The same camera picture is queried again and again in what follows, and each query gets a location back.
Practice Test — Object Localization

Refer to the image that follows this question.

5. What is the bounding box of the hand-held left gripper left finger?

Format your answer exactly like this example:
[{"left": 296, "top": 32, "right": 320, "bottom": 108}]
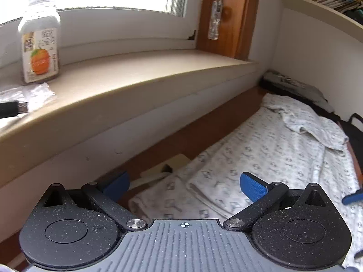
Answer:
[{"left": 42, "top": 171, "right": 148, "bottom": 231}]

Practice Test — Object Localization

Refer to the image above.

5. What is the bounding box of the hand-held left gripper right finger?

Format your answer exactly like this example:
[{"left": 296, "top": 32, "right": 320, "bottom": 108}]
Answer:
[{"left": 223, "top": 171, "right": 327, "bottom": 231}]

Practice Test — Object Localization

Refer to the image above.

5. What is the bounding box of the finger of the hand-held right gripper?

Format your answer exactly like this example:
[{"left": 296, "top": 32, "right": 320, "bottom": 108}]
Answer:
[{"left": 341, "top": 189, "right": 363, "bottom": 206}]

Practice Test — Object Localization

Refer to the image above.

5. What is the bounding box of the white patterned pajama shirt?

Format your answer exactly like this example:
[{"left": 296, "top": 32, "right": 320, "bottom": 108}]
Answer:
[{"left": 127, "top": 92, "right": 363, "bottom": 270}]

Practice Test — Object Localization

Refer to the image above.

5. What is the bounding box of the black bag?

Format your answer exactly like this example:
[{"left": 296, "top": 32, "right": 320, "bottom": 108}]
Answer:
[{"left": 337, "top": 113, "right": 363, "bottom": 188}]

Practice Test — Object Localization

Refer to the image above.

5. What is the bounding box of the beige window sill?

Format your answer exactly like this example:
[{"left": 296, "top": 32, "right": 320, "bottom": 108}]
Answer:
[{"left": 0, "top": 48, "right": 260, "bottom": 188}]

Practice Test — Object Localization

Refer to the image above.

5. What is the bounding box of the clear plastic wrap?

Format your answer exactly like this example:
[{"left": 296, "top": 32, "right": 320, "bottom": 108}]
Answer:
[{"left": 0, "top": 82, "right": 58, "bottom": 114}]

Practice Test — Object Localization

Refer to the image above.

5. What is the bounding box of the plastic jar with orange label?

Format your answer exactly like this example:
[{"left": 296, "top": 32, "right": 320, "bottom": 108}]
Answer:
[{"left": 17, "top": 0, "right": 62, "bottom": 85}]

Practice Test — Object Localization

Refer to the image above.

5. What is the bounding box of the white shelf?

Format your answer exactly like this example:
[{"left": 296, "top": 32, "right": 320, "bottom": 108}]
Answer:
[{"left": 279, "top": 0, "right": 363, "bottom": 39}]

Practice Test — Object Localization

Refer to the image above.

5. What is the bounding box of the window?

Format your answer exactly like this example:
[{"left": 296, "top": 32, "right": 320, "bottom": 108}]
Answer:
[{"left": 0, "top": 0, "right": 199, "bottom": 72}]

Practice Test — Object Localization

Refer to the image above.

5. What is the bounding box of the black cable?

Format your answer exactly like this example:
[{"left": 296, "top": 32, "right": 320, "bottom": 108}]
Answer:
[{"left": 0, "top": 100, "right": 30, "bottom": 119}]

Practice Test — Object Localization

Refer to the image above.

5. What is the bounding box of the clear blind cord pull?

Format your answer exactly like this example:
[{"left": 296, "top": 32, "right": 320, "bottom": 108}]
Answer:
[{"left": 208, "top": 0, "right": 228, "bottom": 41}]

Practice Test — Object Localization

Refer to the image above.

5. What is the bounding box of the brown wooden window frame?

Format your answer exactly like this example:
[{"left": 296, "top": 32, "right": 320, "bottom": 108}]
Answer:
[{"left": 195, "top": 0, "right": 263, "bottom": 62}]

